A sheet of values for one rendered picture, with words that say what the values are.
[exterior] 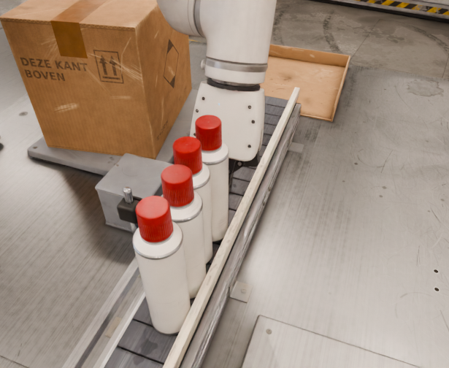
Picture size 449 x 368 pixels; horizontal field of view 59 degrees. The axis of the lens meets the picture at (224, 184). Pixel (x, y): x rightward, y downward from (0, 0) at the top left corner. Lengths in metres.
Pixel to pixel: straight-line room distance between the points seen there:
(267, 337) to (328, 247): 0.23
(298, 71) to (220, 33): 0.68
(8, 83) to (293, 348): 1.03
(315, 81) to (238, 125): 0.62
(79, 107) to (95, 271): 0.32
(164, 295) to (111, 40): 0.43
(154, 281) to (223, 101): 0.26
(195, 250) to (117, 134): 0.39
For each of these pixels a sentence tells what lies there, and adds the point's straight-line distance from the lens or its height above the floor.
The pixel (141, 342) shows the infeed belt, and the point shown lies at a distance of 0.53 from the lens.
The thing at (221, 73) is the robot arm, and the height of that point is 1.12.
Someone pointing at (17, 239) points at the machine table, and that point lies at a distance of 0.77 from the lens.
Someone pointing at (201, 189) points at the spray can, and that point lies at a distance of 0.47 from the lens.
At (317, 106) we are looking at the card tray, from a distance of 1.03.
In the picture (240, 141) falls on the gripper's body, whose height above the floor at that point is 1.03.
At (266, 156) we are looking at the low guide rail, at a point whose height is 0.92.
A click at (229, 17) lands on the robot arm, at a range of 0.52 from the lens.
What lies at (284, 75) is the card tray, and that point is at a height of 0.83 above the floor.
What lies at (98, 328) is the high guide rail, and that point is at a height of 0.96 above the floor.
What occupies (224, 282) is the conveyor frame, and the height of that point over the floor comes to 0.88.
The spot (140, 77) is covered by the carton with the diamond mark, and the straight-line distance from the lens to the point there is 0.72.
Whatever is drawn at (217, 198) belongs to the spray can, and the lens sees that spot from 0.54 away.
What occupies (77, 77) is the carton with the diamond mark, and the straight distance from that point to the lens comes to 0.77.
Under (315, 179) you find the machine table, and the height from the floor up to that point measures 0.83.
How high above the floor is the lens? 1.35
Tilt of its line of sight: 42 degrees down
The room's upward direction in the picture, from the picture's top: straight up
